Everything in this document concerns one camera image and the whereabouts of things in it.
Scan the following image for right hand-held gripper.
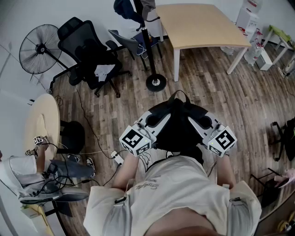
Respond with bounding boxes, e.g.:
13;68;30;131
187;111;238;158

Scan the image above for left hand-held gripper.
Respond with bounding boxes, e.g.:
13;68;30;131
119;111;172;158

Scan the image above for grey and black bag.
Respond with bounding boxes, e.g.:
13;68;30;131
147;89;208;165

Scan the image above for black coat rack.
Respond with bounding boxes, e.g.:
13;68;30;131
132;0;168;93

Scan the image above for person's right forearm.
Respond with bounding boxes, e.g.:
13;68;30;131
216;153;236;191

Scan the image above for person's left forearm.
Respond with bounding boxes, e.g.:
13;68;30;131
112;152;141;191

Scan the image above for white power strip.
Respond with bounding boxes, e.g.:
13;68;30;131
110;150;124;166

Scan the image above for person's beige shirt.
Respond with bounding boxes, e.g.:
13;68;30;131
83;154;263;236

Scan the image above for white papers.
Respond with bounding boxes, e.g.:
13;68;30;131
94;64;116;82

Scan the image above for clear water jug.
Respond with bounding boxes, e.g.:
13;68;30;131
220;45;236;57
253;28;264;46
243;0;264;12
243;41;264;67

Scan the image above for black swivel chair base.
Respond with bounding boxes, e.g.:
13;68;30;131
269;117;295;162

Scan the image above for black stool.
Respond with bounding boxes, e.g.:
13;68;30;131
56;120;86;155

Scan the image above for white box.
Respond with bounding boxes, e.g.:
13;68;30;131
255;49;273;71

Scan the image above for grey chair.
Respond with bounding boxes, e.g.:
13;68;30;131
107;29;163;70

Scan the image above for light wooden table white legs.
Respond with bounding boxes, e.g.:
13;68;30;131
155;3;252;83

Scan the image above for black mesh office chair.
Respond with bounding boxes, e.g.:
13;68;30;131
52;17;132;99

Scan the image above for round wooden table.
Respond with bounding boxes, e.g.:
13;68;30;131
23;93;61;158

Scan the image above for white water dispenser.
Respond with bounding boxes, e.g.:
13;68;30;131
235;6;260;35

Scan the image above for green-topped small table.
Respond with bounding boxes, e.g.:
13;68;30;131
262;24;295;65

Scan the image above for grey hanging garment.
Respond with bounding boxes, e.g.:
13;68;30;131
140;0;158;22

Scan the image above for dark blue hanging garment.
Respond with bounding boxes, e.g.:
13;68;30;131
113;0;145;24

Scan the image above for grey laptop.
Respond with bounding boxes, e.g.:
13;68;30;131
19;186;90;205

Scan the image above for yellow bananas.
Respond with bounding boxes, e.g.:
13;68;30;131
277;211;295;232

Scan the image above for black floor fan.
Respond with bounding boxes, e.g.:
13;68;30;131
18;24;77;93

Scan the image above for black floor cable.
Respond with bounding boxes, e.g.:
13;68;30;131
75;86;112;159

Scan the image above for white floor cable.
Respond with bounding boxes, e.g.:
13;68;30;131
57;142;114;155

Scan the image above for white charging cable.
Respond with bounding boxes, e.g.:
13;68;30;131
136;44;148;60

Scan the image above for black metal frame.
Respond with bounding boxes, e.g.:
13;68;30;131
249;167;289;208

